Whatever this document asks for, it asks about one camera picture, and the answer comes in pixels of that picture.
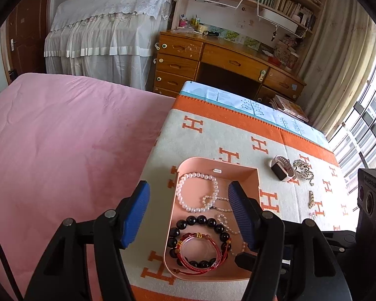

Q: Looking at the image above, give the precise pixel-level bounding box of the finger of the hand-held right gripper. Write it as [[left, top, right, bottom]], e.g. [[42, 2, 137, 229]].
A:
[[234, 252, 260, 271]]

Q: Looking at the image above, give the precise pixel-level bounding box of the small pearl necklace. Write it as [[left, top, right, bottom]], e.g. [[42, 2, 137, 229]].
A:
[[202, 195, 248, 254]]

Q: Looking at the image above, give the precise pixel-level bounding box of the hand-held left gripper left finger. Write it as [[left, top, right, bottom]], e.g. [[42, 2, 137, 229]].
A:
[[24, 180, 151, 301]]

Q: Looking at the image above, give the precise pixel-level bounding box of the white pearl bracelet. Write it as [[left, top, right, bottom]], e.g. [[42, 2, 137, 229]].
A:
[[176, 172, 219, 213]]

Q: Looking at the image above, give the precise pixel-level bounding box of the orange patterned blanket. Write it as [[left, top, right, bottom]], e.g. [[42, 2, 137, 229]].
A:
[[122, 96, 351, 301]]

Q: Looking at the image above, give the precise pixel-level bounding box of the black bead bracelet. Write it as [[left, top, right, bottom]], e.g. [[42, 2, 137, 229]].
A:
[[167, 215, 232, 268]]

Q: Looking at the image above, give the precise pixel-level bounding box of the wooden desk with drawers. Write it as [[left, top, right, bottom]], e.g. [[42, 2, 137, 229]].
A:
[[153, 31, 307, 107]]

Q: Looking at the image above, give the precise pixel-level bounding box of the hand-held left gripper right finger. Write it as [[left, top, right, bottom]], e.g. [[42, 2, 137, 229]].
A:
[[228, 181, 353, 301]]

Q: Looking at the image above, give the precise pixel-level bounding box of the white lace furniture cover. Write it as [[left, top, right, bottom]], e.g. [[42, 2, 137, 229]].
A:
[[44, 0, 173, 93]]

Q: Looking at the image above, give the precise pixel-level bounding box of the white strap smartwatch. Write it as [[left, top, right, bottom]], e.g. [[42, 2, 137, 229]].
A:
[[271, 155, 300, 186]]

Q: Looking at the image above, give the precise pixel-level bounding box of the pink jewelry box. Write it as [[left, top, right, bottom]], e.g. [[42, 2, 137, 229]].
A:
[[164, 156, 260, 281]]

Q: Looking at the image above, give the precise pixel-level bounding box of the beige curtain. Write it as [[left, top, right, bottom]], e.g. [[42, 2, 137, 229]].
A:
[[296, 0, 376, 138]]

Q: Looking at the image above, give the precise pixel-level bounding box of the black cable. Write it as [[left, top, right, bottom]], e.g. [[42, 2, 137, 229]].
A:
[[0, 219, 22, 301]]

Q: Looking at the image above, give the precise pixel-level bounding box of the brown wooden door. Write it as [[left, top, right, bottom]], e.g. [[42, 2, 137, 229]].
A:
[[5, 0, 54, 84]]

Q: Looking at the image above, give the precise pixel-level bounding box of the red string bracelet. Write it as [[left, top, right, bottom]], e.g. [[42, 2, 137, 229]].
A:
[[175, 232, 232, 272]]

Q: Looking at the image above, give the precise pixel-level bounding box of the stack of magazines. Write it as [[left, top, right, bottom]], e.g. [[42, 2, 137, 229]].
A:
[[269, 95, 310, 123]]

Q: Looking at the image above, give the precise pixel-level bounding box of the pink bedsheet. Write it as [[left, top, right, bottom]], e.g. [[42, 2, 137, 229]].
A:
[[0, 73, 176, 301]]

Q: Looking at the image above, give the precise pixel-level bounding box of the window with grille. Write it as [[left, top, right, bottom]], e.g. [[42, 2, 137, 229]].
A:
[[327, 38, 376, 195]]

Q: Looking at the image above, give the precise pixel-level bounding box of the floral storage box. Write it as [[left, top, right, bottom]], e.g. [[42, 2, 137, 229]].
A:
[[274, 42, 300, 69]]

